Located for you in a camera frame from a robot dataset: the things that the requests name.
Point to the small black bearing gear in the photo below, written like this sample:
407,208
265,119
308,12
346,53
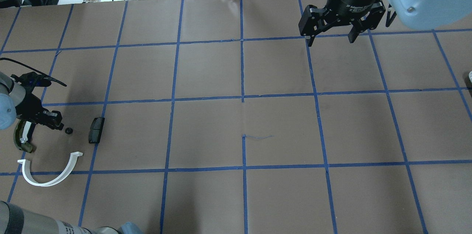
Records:
68,130

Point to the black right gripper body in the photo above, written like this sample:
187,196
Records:
349,2

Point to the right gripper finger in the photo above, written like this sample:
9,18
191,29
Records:
310,39
356,30

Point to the white curved plastic bracket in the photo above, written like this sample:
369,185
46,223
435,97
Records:
28,176

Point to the black brake pad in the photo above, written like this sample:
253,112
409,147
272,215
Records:
96,130

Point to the grey curved brake shoe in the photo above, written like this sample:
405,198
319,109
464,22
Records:
22,137

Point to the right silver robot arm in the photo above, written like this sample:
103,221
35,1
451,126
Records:
425,14

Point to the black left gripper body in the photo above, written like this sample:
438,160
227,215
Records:
28,107

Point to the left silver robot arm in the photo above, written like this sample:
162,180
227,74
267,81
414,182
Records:
8,111

